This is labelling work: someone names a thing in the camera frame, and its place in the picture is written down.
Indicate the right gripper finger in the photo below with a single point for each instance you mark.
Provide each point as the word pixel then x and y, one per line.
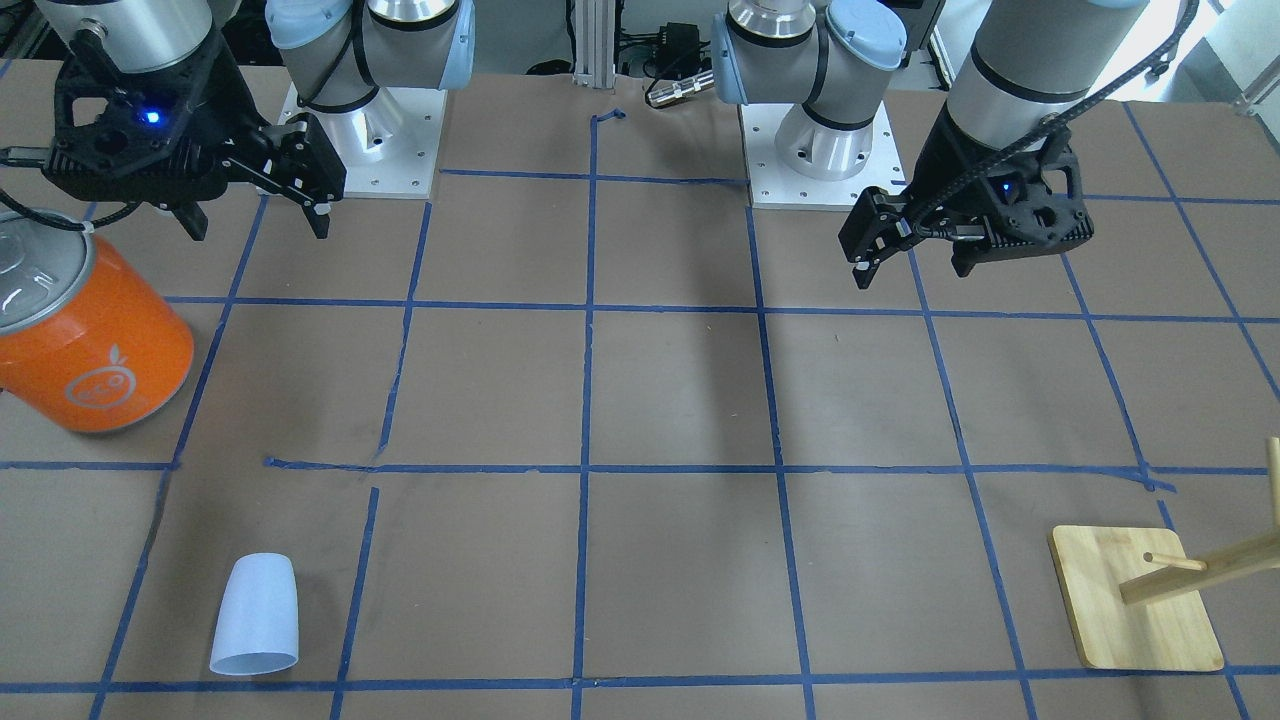
pixel 317 217
pixel 192 218

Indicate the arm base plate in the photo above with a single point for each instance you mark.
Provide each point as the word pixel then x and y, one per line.
pixel 390 145
pixel 794 164

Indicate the orange can container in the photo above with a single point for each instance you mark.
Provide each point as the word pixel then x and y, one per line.
pixel 85 340

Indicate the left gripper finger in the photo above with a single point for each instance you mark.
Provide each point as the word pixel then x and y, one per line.
pixel 964 261
pixel 864 271

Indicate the aluminium frame post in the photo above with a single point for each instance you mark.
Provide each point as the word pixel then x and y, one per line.
pixel 594 26

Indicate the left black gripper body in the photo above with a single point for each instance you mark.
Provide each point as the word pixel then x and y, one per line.
pixel 945 170

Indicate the wooden mug stand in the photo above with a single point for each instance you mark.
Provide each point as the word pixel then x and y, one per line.
pixel 1133 594

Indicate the silver connector plug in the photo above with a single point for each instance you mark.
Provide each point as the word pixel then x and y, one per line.
pixel 663 93

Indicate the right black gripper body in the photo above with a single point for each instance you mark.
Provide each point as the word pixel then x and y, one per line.
pixel 228 108

